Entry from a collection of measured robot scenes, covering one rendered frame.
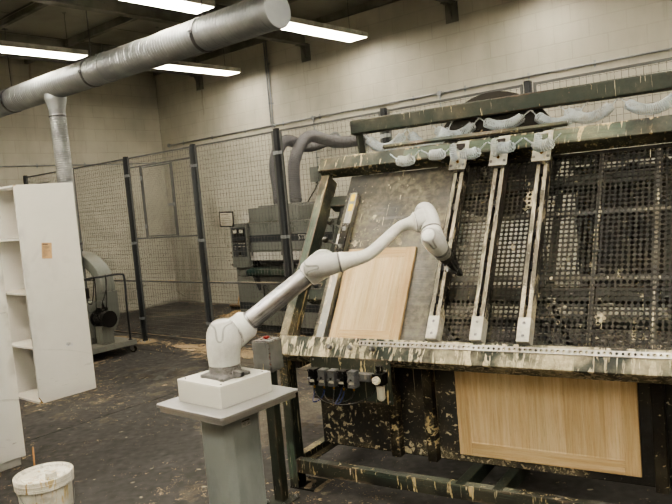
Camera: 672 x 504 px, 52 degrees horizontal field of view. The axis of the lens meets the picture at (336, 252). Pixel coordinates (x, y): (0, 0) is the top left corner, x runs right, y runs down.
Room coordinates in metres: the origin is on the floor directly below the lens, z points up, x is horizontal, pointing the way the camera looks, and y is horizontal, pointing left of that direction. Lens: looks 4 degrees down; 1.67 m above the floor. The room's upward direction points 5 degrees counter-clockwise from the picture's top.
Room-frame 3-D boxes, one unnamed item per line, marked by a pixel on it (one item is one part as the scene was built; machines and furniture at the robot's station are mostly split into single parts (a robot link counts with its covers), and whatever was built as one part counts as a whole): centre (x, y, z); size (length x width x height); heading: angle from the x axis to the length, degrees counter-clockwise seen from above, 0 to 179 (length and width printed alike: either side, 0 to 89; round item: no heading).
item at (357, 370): (3.61, 0.02, 0.69); 0.50 x 0.14 x 0.24; 58
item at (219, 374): (3.32, 0.58, 0.88); 0.22 x 0.18 x 0.06; 48
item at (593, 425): (3.38, -0.96, 0.52); 0.90 x 0.02 x 0.55; 58
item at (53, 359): (6.77, 2.92, 1.03); 0.61 x 0.58 x 2.05; 49
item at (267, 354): (3.79, 0.43, 0.84); 0.12 x 0.12 x 0.18; 58
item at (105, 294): (8.64, 3.29, 1.10); 1.37 x 0.70 x 2.20; 49
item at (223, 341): (3.35, 0.59, 1.02); 0.18 x 0.16 x 0.22; 179
